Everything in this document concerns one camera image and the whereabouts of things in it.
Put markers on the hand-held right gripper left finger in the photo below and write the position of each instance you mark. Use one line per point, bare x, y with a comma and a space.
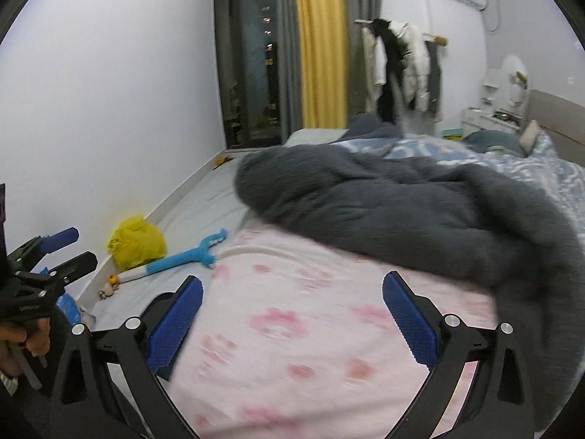
178, 324

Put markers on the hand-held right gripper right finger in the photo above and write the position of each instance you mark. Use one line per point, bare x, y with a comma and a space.
409, 324

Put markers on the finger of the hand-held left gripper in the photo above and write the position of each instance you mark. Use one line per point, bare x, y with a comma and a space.
73, 267
61, 237

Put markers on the person's left hand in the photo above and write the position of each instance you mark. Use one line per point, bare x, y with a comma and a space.
34, 338

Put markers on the small yellow duck toy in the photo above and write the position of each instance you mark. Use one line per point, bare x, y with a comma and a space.
108, 287

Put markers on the blue wipes packet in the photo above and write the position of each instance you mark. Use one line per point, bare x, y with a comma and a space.
68, 308

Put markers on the blue fork-shaped toy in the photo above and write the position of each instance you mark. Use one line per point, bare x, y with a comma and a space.
183, 258

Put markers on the yellow plastic bag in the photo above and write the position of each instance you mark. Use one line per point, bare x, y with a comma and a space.
137, 242

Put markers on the pink printed blanket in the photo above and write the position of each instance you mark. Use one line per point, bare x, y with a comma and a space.
297, 292

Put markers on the dark grey fleece blanket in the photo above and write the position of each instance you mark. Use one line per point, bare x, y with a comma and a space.
388, 201

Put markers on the small green box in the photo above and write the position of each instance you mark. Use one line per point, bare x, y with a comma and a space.
453, 135

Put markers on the slate blue cloth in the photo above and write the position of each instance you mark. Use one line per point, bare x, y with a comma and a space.
374, 127

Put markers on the dark blue pillow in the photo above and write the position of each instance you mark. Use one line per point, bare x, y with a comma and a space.
493, 139

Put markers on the white vanity desk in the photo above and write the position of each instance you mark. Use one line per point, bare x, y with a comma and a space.
475, 121

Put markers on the small beige pillow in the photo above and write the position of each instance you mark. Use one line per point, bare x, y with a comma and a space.
529, 137

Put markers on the grey hanging vest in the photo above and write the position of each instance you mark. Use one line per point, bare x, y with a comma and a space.
434, 82

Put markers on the beige padded headboard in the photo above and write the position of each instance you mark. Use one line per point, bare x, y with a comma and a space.
562, 119

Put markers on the beige hanging coat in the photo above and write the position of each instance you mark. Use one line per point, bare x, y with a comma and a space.
374, 64

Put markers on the round white mirror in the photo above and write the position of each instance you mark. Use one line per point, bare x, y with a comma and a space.
512, 73

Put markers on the yellow curtain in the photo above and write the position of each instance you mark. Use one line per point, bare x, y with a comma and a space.
320, 45

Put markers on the wall clothes rail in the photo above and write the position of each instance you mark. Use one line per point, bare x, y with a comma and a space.
438, 40

